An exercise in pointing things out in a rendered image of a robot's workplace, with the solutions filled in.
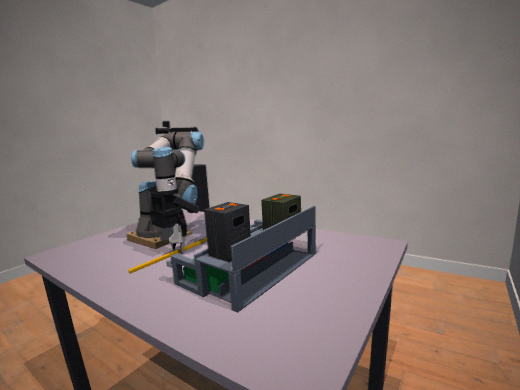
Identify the green bin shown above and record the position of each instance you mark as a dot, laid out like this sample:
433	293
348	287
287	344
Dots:
215	277

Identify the yellow bar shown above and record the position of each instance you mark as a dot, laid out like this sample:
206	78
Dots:
165	256

